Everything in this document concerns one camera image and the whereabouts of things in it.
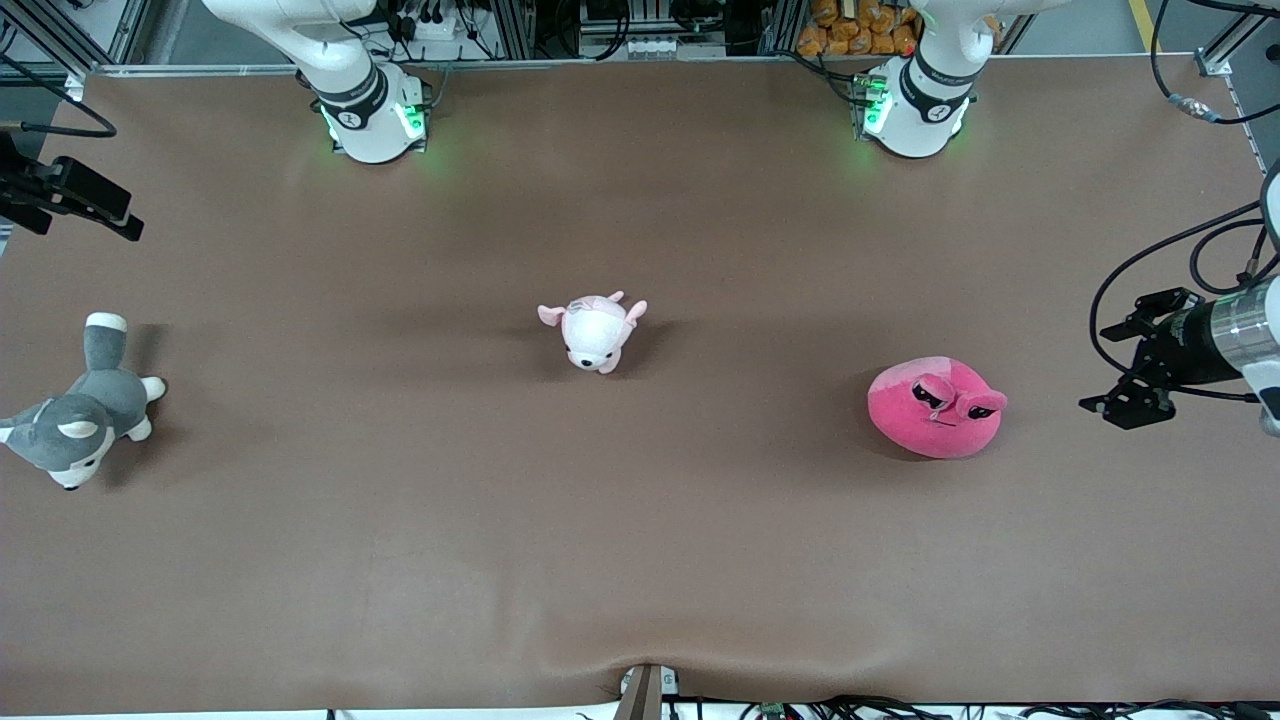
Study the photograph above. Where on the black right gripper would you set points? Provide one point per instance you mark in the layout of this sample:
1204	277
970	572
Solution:
48	190

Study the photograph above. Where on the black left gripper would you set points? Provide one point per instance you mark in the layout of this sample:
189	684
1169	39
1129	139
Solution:
1184	357

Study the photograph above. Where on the pink round plush toy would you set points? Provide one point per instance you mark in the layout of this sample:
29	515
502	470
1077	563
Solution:
920	430

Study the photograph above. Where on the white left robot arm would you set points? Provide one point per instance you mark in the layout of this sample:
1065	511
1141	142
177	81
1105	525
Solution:
920	115

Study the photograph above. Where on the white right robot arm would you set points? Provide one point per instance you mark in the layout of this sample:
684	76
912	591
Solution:
365	120

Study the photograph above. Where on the grey and white husky plush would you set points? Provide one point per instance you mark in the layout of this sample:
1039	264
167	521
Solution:
95	410

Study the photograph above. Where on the white power strip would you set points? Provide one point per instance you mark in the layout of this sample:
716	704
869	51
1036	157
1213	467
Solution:
440	25

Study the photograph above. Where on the orange stuffed items pile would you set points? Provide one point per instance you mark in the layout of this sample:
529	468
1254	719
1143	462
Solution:
850	28

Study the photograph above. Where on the white and pink puppy plush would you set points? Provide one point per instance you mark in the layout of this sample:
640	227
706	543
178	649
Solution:
595	335

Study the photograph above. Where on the brown table cover mat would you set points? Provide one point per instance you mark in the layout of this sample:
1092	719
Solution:
640	520

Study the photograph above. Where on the silver aluminium table rail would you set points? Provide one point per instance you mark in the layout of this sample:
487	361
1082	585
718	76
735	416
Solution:
640	64

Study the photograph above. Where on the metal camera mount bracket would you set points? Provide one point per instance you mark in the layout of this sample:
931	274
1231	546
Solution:
645	692

